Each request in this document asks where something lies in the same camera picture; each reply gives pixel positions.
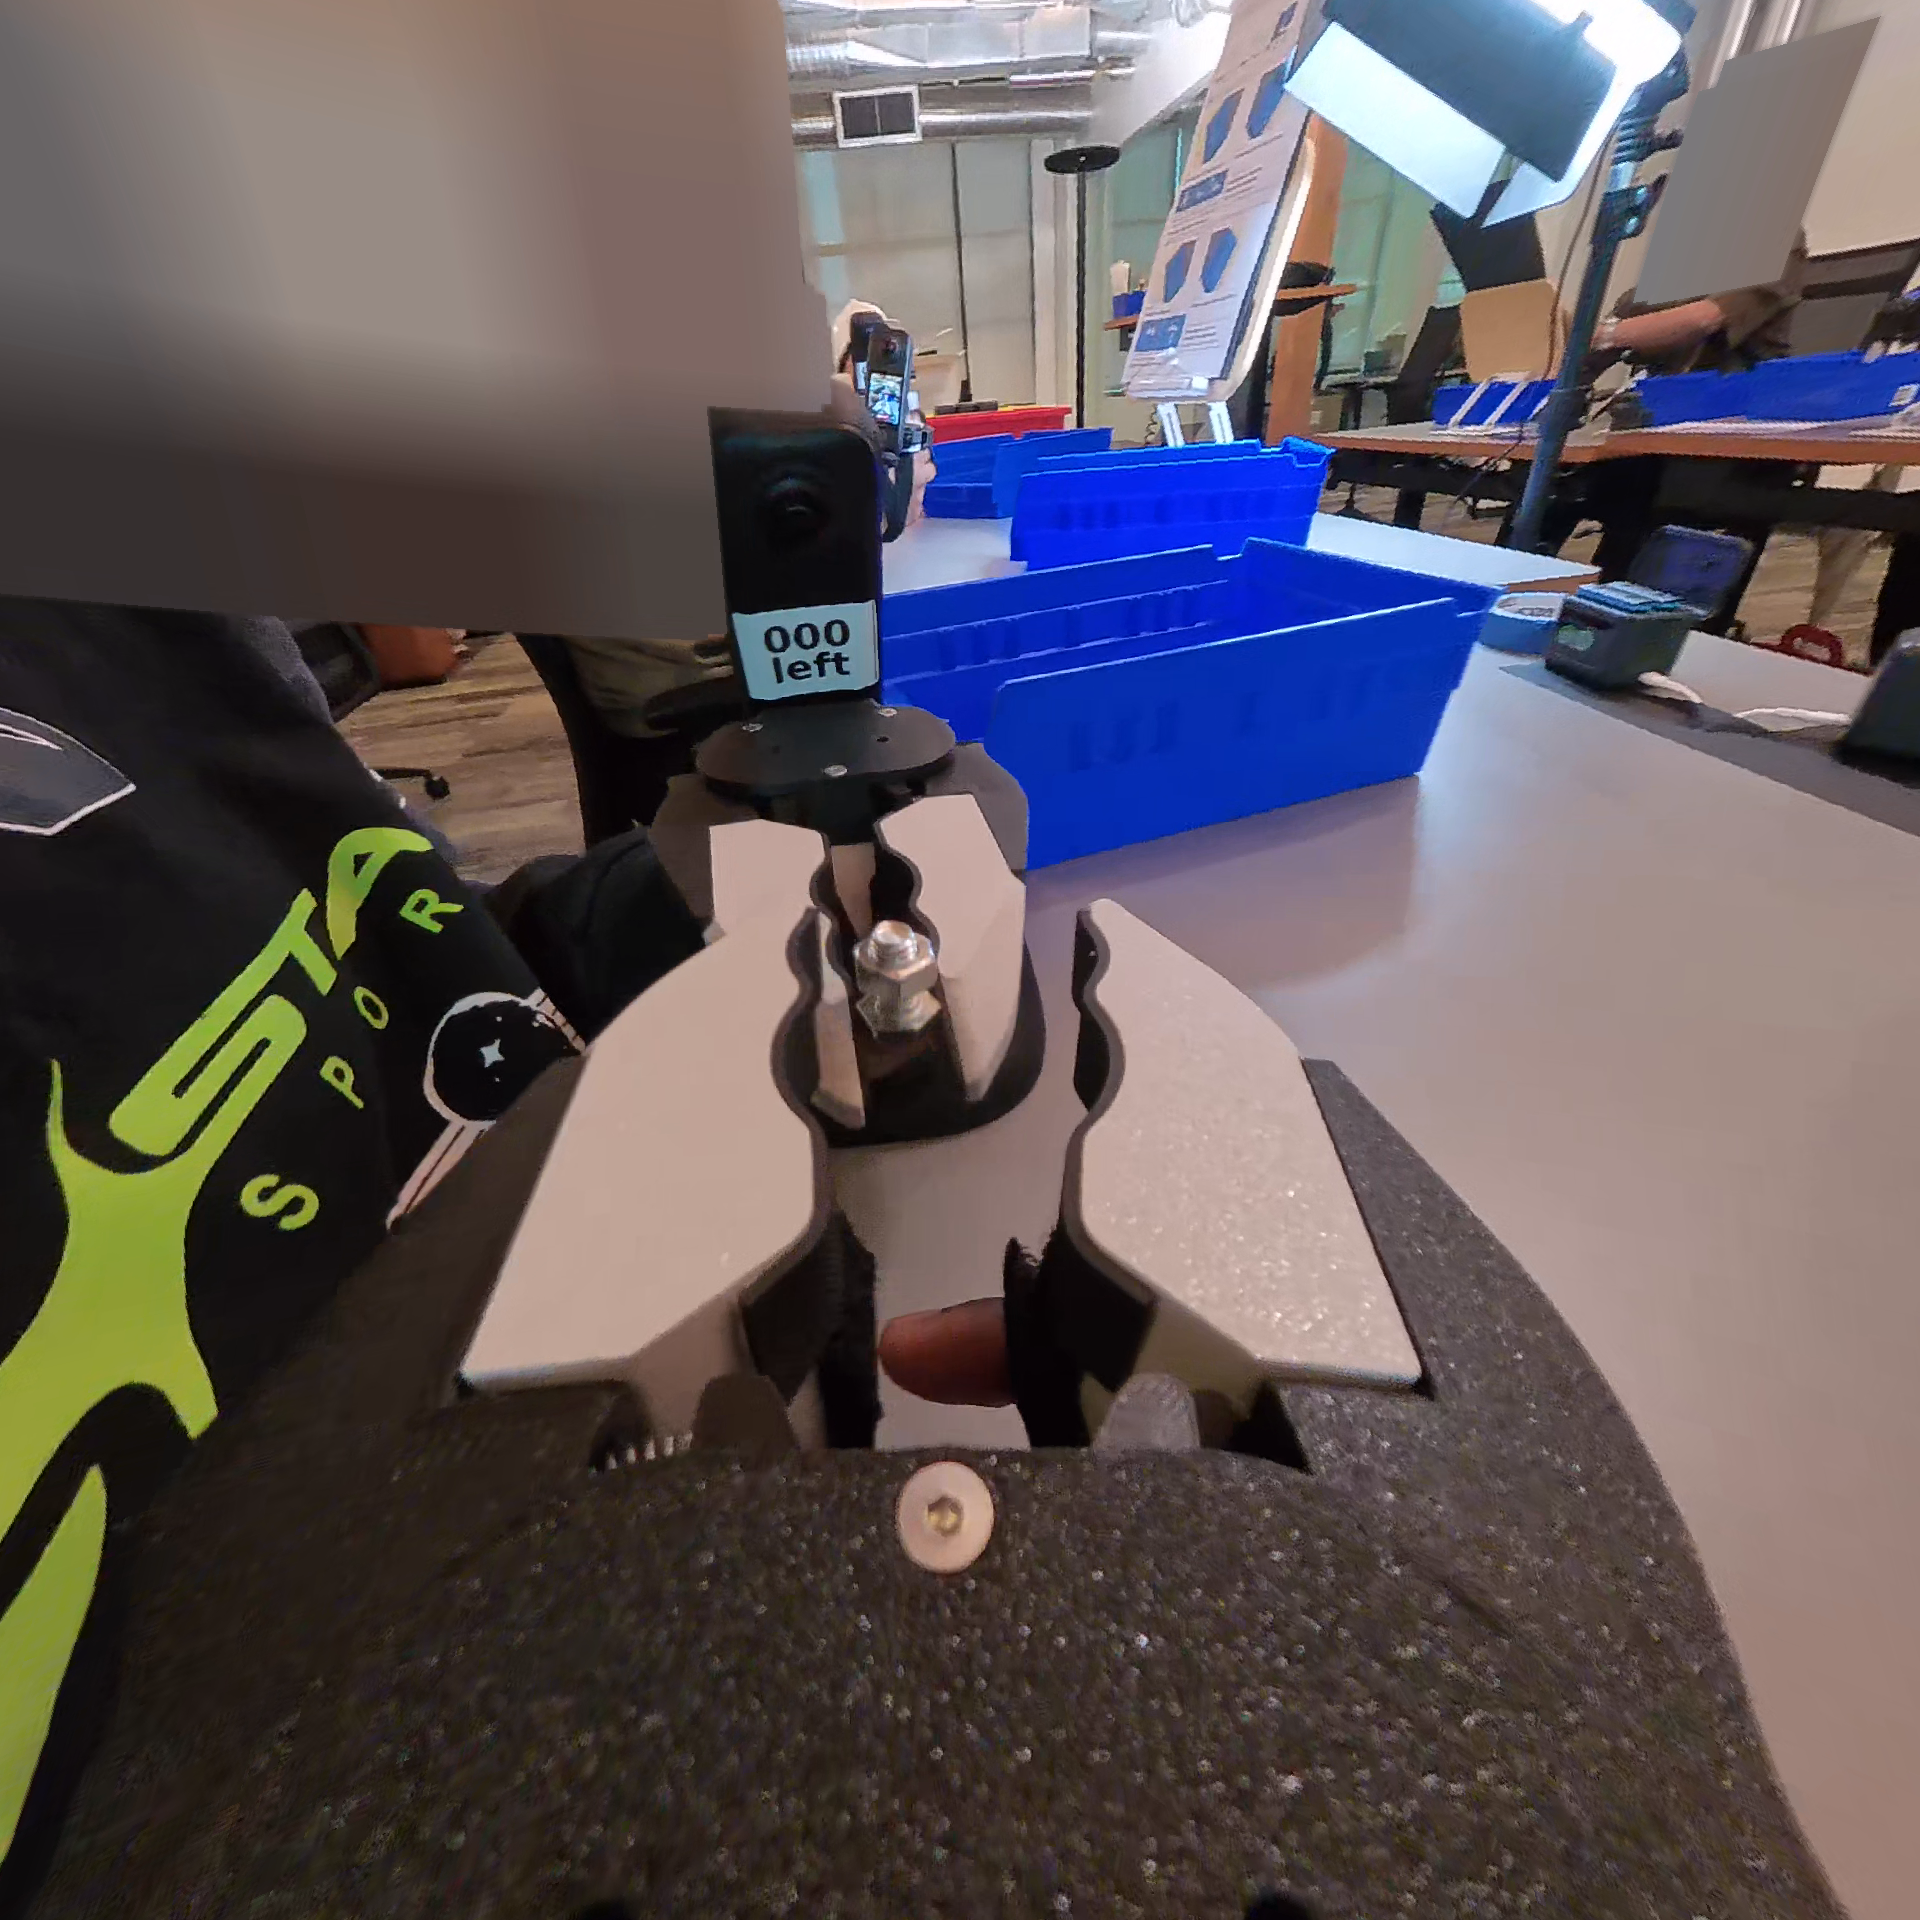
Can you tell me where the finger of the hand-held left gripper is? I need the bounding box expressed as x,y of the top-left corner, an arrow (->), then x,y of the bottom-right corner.
706,823 -> 877,1136
871,794 -> 1041,1105

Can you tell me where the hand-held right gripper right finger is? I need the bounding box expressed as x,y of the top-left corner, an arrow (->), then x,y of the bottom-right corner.
999,897 -> 1426,1451

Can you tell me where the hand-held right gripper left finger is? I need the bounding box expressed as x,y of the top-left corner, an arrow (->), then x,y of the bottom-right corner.
456,897 -> 888,1449

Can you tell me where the silver hex nut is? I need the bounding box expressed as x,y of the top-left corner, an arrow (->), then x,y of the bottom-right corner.
852,921 -> 951,1009

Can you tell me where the person's left forearm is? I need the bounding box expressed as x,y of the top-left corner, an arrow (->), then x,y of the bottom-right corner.
495,825 -> 721,1039

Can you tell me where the black office chair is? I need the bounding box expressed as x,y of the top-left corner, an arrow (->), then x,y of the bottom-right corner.
360,624 -> 465,807

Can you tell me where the black floor lamp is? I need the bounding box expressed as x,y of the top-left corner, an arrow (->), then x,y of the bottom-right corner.
1041,141 -> 1124,423

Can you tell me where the black printed shirt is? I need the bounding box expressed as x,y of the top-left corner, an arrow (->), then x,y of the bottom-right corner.
0,601 -> 600,1920

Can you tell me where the roll-up banner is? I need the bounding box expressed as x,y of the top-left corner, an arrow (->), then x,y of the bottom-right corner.
1118,0 -> 1320,407

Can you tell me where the black and blue device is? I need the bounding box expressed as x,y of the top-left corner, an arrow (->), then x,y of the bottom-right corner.
1552,581 -> 1695,693

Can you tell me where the dark blue bag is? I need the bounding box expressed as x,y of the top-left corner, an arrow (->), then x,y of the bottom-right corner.
1621,527 -> 1762,624

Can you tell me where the studio light on stand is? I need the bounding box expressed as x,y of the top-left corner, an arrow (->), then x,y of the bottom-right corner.
1282,0 -> 1695,559

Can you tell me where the grey tool case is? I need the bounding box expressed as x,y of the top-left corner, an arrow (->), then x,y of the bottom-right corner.
1838,631 -> 1920,777

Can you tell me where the long wooden desk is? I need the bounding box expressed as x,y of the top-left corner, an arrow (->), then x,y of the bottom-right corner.
1320,416 -> 1920,648

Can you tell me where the white cable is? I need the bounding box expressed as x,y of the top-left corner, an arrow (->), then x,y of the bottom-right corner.
1636,667 -> 1856,737

